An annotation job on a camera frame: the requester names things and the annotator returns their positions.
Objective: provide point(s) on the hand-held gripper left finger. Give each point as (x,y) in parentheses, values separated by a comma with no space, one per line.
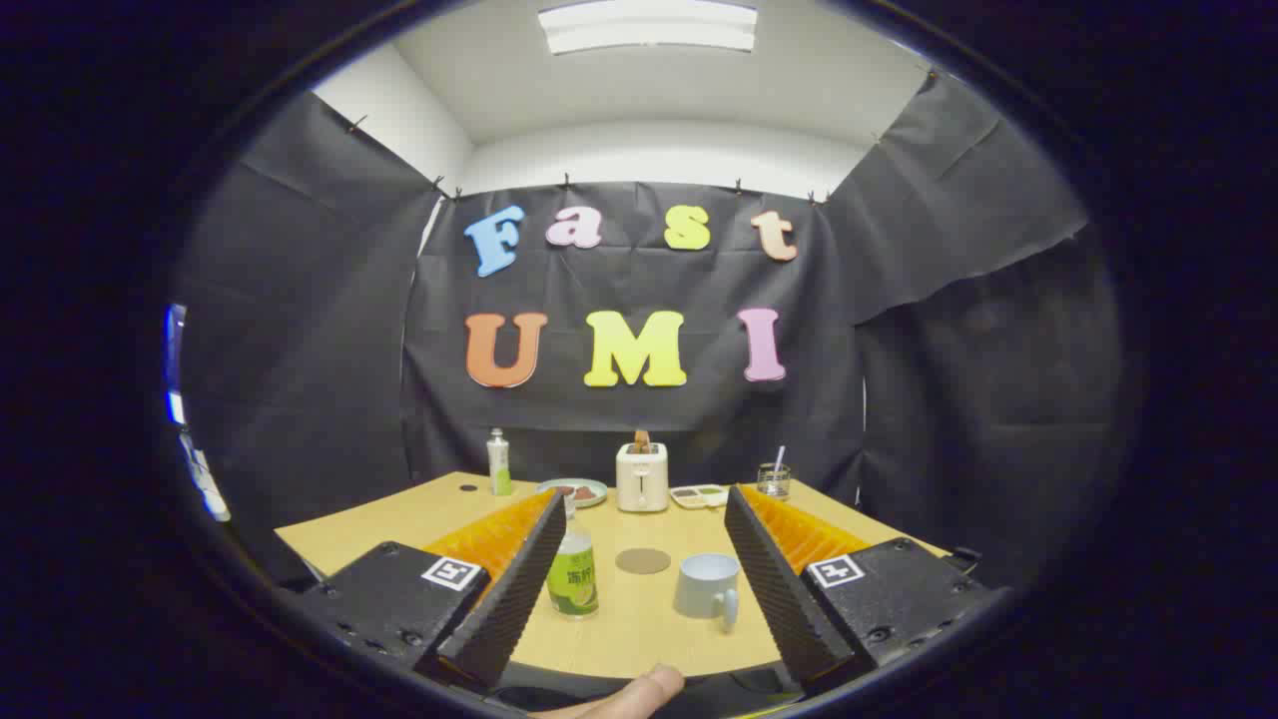
(514,589)

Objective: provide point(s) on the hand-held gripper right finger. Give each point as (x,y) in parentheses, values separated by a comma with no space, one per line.
(774,589)

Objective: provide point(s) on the green label juice bottle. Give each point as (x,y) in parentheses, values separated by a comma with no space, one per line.
(574,589)

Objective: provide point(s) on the light blue cup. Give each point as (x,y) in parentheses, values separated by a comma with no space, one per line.
(704,589)

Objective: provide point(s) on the round brown coaster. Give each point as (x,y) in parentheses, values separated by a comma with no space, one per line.
(643,561)

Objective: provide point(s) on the small white green bottle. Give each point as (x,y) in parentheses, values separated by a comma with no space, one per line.
(499,469)

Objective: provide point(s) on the clear gridded glass tumbler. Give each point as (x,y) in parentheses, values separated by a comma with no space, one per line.
(773,484)

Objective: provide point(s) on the brown food pieces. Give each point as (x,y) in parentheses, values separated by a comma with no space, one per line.
(577,492)

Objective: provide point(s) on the white divided tray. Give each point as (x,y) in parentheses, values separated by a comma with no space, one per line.
(699,496)

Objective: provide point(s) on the pale green plate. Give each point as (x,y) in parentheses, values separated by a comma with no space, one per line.
(599,488)

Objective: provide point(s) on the wooden table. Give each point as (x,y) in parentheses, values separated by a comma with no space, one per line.
(639,639)

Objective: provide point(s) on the cream toaster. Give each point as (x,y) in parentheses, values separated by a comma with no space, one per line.
(641,484)

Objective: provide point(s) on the black backdrop cloth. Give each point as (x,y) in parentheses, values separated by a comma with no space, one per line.
(699,419)

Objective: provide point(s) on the ceiling light panel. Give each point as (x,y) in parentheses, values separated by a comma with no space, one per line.
(649,25)

